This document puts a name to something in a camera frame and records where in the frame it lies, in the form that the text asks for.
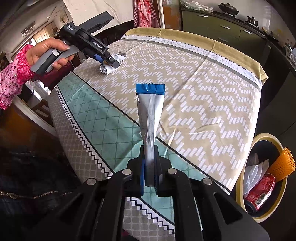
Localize blue silver snack wrapper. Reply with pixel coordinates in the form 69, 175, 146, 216
136, 83, 166, 187

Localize white paper towel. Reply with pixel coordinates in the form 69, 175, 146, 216
243, 153, 269, 197

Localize red cola can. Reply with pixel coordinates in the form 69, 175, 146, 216
244, 173, 275, 215

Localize orange foam net sleeve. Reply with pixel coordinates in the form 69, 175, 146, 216
267, 147, 295, 183

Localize pink floral sleeve forearm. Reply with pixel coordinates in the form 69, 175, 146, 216
0, 45, 35, 110

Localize yellow rimmed trash bin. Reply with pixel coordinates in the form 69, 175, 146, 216
236, 133, 287, 223

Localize green lower kitchen cabinets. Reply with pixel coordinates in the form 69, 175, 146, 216
181, 7, 295, 136

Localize person left hand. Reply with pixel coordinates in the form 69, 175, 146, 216
26, 38, 74, 71

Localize white hanging sheet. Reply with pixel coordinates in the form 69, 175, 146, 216
63, 0, 133, 35

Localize red checkered apron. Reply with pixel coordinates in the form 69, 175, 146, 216
133, 0, 159, 28

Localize patterned tablecloth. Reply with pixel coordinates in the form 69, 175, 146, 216
48, 28, 269, 240

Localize plastic bag on counter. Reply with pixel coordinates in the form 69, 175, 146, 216
180, 0, 213, 13

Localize black wok on stove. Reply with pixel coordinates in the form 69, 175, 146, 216
218, 3, 239, 16

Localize small black pot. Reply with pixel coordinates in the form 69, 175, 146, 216
245, 16, 258, 27

